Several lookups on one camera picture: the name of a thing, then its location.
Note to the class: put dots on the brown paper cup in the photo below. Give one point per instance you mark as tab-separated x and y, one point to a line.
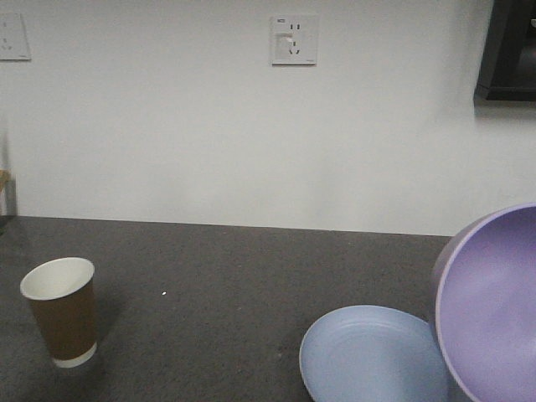
61	297

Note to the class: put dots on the purple plastic bowl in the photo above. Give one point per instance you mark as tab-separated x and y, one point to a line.
482	306

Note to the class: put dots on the light blue plastic plate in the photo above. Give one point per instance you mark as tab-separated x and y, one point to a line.
372	353

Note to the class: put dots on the white wall power socket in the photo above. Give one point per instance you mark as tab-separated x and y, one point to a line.
294	39

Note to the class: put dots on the white wall socket far left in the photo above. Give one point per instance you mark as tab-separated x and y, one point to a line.
14	41

